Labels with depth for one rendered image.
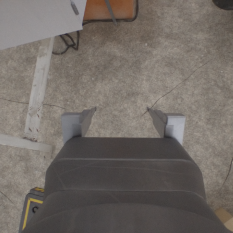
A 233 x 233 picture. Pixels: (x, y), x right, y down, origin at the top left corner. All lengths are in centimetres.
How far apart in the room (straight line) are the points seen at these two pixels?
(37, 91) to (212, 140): 117
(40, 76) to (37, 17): 59
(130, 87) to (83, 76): 37
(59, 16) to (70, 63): 81
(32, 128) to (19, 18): 66
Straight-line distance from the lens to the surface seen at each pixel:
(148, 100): 118
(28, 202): 107
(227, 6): 157
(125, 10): 139
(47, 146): 126
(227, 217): 124
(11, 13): 61
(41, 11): 59
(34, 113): 111
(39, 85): 114
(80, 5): 66
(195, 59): 133
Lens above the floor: 115
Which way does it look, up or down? 80 degrees down
